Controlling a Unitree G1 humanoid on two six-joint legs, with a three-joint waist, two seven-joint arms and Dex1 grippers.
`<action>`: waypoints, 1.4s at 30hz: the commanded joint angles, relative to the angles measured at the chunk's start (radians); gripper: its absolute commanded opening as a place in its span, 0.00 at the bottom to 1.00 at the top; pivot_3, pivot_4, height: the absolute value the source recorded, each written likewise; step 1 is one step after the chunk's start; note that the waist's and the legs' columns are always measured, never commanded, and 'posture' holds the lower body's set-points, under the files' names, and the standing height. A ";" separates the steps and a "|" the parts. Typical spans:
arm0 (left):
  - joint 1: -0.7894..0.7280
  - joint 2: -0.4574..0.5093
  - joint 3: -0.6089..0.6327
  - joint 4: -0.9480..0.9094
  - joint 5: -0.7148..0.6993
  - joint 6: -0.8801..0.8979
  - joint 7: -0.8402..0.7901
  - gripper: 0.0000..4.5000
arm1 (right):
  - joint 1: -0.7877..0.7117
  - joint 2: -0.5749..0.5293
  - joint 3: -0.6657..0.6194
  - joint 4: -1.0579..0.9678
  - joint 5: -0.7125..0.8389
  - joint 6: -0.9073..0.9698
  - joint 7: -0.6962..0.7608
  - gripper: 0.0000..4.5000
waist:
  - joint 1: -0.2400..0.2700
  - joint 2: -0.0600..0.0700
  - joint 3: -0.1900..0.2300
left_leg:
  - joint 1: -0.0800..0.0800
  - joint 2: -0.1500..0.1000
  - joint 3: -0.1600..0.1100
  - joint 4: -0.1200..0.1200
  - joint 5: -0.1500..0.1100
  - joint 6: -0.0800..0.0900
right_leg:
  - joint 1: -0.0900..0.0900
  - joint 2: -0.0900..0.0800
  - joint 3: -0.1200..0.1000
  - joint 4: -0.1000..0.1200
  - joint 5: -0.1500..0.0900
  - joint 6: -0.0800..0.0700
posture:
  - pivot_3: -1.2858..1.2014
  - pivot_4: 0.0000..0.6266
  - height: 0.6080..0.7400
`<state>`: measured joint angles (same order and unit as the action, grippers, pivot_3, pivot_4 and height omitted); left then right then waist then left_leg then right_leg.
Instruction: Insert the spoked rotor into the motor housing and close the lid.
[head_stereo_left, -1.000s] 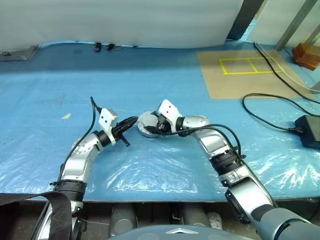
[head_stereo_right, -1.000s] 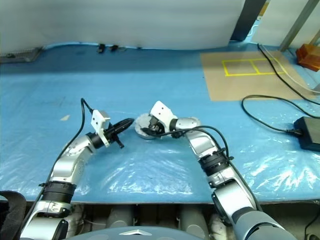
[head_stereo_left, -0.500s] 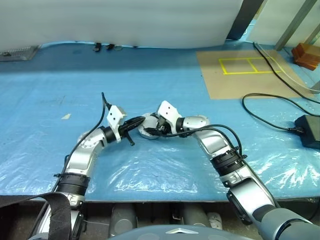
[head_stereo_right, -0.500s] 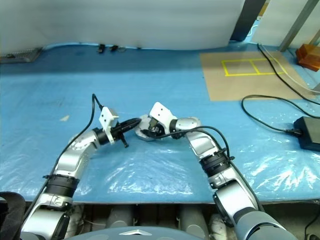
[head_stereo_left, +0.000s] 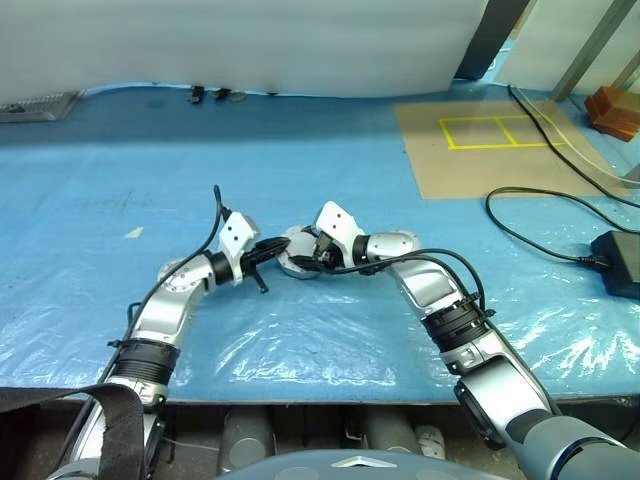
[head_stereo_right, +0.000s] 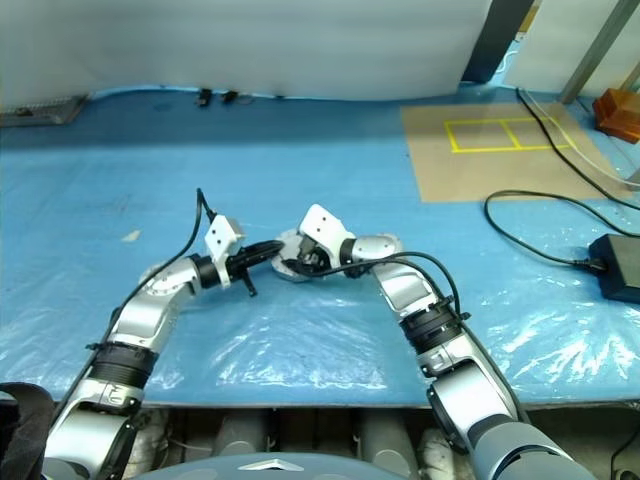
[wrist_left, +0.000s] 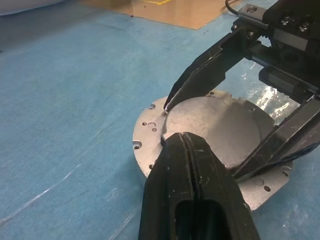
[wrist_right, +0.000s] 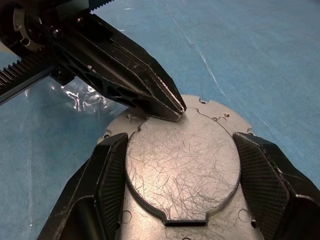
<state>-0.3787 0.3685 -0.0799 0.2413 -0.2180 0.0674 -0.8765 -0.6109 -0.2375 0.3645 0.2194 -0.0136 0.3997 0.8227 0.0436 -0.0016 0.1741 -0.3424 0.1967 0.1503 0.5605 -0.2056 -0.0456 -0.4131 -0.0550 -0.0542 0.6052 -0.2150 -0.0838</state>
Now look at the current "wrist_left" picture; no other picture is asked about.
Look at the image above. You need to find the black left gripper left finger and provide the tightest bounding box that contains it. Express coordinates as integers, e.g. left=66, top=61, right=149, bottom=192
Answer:
left=138, top=132, right=196, bottom=240

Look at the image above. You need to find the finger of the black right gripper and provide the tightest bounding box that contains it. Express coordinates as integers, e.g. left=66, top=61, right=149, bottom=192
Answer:
left=231, top=96, right=320, bottom=183
left=164, top=23, right=265, bottom=113

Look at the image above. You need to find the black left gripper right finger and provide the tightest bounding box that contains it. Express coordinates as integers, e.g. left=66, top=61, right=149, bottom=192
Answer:
left=184, top=132, right=261, bottom=240

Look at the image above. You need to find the silver motor lid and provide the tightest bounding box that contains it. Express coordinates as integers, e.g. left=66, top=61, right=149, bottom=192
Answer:
left=131, top=88, right=295, bottom=212

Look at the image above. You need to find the brown cardboard board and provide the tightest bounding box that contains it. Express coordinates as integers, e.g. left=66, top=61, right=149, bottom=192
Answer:
left=79, top=0, right=222, bottom=31

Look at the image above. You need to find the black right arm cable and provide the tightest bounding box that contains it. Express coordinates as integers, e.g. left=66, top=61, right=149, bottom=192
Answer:
left=224, top=0, right=242, bottom=15

